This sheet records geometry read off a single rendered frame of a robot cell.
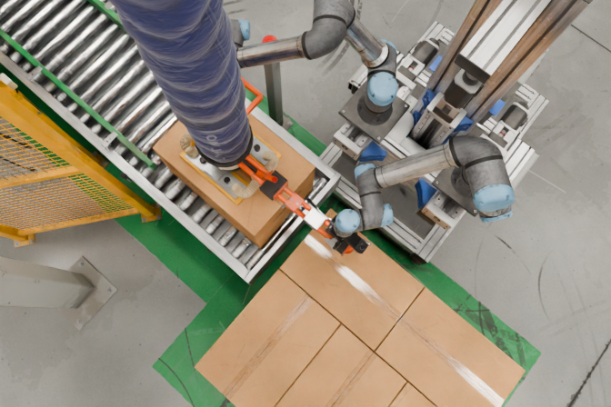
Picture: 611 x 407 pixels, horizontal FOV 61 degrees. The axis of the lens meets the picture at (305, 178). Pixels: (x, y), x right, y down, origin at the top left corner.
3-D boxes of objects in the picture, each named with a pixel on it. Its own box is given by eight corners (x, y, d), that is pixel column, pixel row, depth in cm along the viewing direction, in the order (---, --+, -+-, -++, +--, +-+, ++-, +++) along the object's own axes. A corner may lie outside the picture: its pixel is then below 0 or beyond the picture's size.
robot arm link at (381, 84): (363, 112, 214) (367, 98, 201) (365, 82, 217) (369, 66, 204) (392, 114, 214) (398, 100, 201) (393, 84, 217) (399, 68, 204)
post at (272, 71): (269, 124, 332) (259, 46, 236) (276, 117, 334) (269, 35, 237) (277, 132, 331) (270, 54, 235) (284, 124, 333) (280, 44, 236)
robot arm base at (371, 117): (371, 85, 228) (375, 75, 218) (399, 106, 225) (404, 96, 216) (350, 110, 224) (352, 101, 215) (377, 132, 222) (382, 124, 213)
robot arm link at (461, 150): (487, 118, 156) (345, 167, 180) (497, 153, 154) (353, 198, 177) (495, 125, 166) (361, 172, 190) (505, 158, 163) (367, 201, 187)
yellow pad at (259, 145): (209, 125, 231) (207, 121, 226) (224, 109, 233) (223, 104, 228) (267, 173, 226) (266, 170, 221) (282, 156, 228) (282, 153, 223)
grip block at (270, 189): (258, 189, 213) (257, 185, 208) (274, 172, 215) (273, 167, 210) (274, 203, 212) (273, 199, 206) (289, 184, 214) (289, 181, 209)
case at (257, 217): (172, 172, 266) (151, 147, 228) (225, 116, 275) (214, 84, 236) (260, 249, 257) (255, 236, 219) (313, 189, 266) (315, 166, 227)
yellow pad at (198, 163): (179, 156, 227) (176, 153, 222) (195, 140, 229) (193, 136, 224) (237, 206, 222) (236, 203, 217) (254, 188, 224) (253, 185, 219)
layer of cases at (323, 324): (206, 360, 282) (193, 367, 243) (325, 222, 302) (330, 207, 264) (381, 522, 263) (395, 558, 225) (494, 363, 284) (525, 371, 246)
